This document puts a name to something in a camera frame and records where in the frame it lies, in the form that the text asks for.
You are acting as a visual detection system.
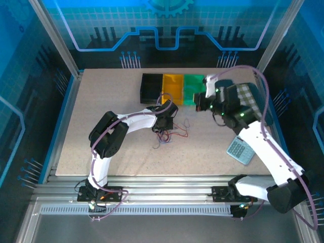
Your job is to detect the thin red cable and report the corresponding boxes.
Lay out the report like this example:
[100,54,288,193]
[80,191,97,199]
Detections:
[156,121,189,143]

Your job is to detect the thin dark blue cable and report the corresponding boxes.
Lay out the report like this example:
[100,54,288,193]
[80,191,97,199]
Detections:
[152,130,173,150]

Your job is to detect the green plastic bin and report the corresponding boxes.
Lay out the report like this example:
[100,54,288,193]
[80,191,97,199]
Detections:
[182,74,207,106]

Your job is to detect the yellow plastic bin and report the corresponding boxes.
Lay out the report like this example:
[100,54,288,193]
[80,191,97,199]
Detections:
[161,73,185,105]

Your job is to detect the black plastic bin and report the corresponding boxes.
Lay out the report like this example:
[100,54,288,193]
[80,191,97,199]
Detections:
[139,73,164,104]

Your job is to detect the checkered teal pencil case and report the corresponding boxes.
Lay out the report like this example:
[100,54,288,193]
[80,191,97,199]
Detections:
[236,82,274,127]

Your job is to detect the light blue calculator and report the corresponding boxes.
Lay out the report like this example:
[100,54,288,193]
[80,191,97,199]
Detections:
[226,135,256,167]

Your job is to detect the small electronics board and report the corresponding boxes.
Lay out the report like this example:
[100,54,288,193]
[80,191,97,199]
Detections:
[87,199,107,213]
[229,202,251,220]

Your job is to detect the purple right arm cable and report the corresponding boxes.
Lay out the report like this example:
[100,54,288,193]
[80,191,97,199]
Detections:
[206,65,318,231]

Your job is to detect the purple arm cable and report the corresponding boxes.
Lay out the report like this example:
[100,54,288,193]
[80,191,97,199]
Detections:
[206,65,318,231]
[87,93,179,223]

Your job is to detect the aluminium rail frame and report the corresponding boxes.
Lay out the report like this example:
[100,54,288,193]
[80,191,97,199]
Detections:
[31,174,306,203]

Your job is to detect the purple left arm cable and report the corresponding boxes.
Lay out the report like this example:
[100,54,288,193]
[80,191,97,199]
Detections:
[87,93,179,223]

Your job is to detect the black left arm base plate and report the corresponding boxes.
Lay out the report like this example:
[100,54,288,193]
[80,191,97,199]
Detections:
[77,186,127,203]

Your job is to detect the slotted grey cable duct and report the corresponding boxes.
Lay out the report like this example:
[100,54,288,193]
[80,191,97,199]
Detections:
[39,205,233,216]

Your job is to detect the aluminium frame post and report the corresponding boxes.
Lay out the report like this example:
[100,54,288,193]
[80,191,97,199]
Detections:
[255,0,306,74]
[28,0,83,76]

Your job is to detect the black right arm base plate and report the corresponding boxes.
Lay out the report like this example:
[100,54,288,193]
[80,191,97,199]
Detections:
[211,186,258,203]

